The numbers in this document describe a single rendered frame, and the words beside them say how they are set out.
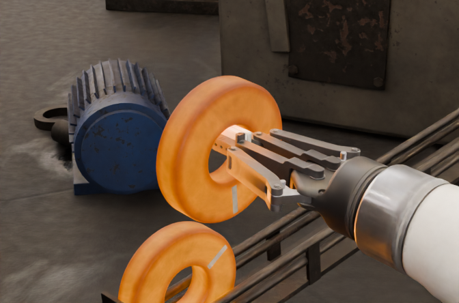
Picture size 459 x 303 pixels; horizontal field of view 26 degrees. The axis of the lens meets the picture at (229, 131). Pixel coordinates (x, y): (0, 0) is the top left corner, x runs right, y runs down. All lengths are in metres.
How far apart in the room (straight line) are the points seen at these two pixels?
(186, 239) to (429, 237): 0.38
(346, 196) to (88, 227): 1.99
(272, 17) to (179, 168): 2.40
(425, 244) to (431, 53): 2.43
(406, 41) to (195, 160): 2.31
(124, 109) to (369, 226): 1.97
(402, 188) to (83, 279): 1.79
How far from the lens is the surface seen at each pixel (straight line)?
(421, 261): 0.85
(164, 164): 1.00
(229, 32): 3.47
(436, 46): 3.24
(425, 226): 0.85
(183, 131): 0.98
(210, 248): 1.17
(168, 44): 4.41
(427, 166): 1.46
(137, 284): 1.13
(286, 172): 0.96
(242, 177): 0.97
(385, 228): 0.87
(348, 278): 2.59
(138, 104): 2.80
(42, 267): 2.66
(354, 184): 0.90
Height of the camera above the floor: 1.32
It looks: 23 degrees down
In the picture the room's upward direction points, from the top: straight up
